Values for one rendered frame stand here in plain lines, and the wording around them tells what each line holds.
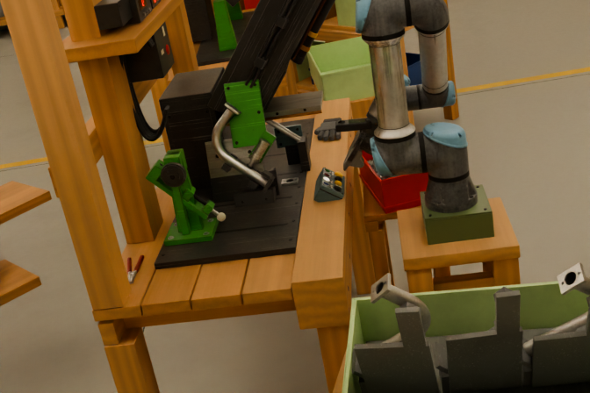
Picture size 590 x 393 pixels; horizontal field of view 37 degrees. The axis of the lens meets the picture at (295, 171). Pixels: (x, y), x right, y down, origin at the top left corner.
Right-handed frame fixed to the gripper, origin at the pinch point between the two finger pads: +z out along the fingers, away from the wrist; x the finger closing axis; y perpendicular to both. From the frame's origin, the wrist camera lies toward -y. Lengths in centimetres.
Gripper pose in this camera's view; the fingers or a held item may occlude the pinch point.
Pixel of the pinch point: (343, 166)
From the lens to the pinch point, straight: 283.7
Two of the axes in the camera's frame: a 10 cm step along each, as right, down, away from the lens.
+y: 9.0, 4.2, 1.1
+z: -4.3, 8.2, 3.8
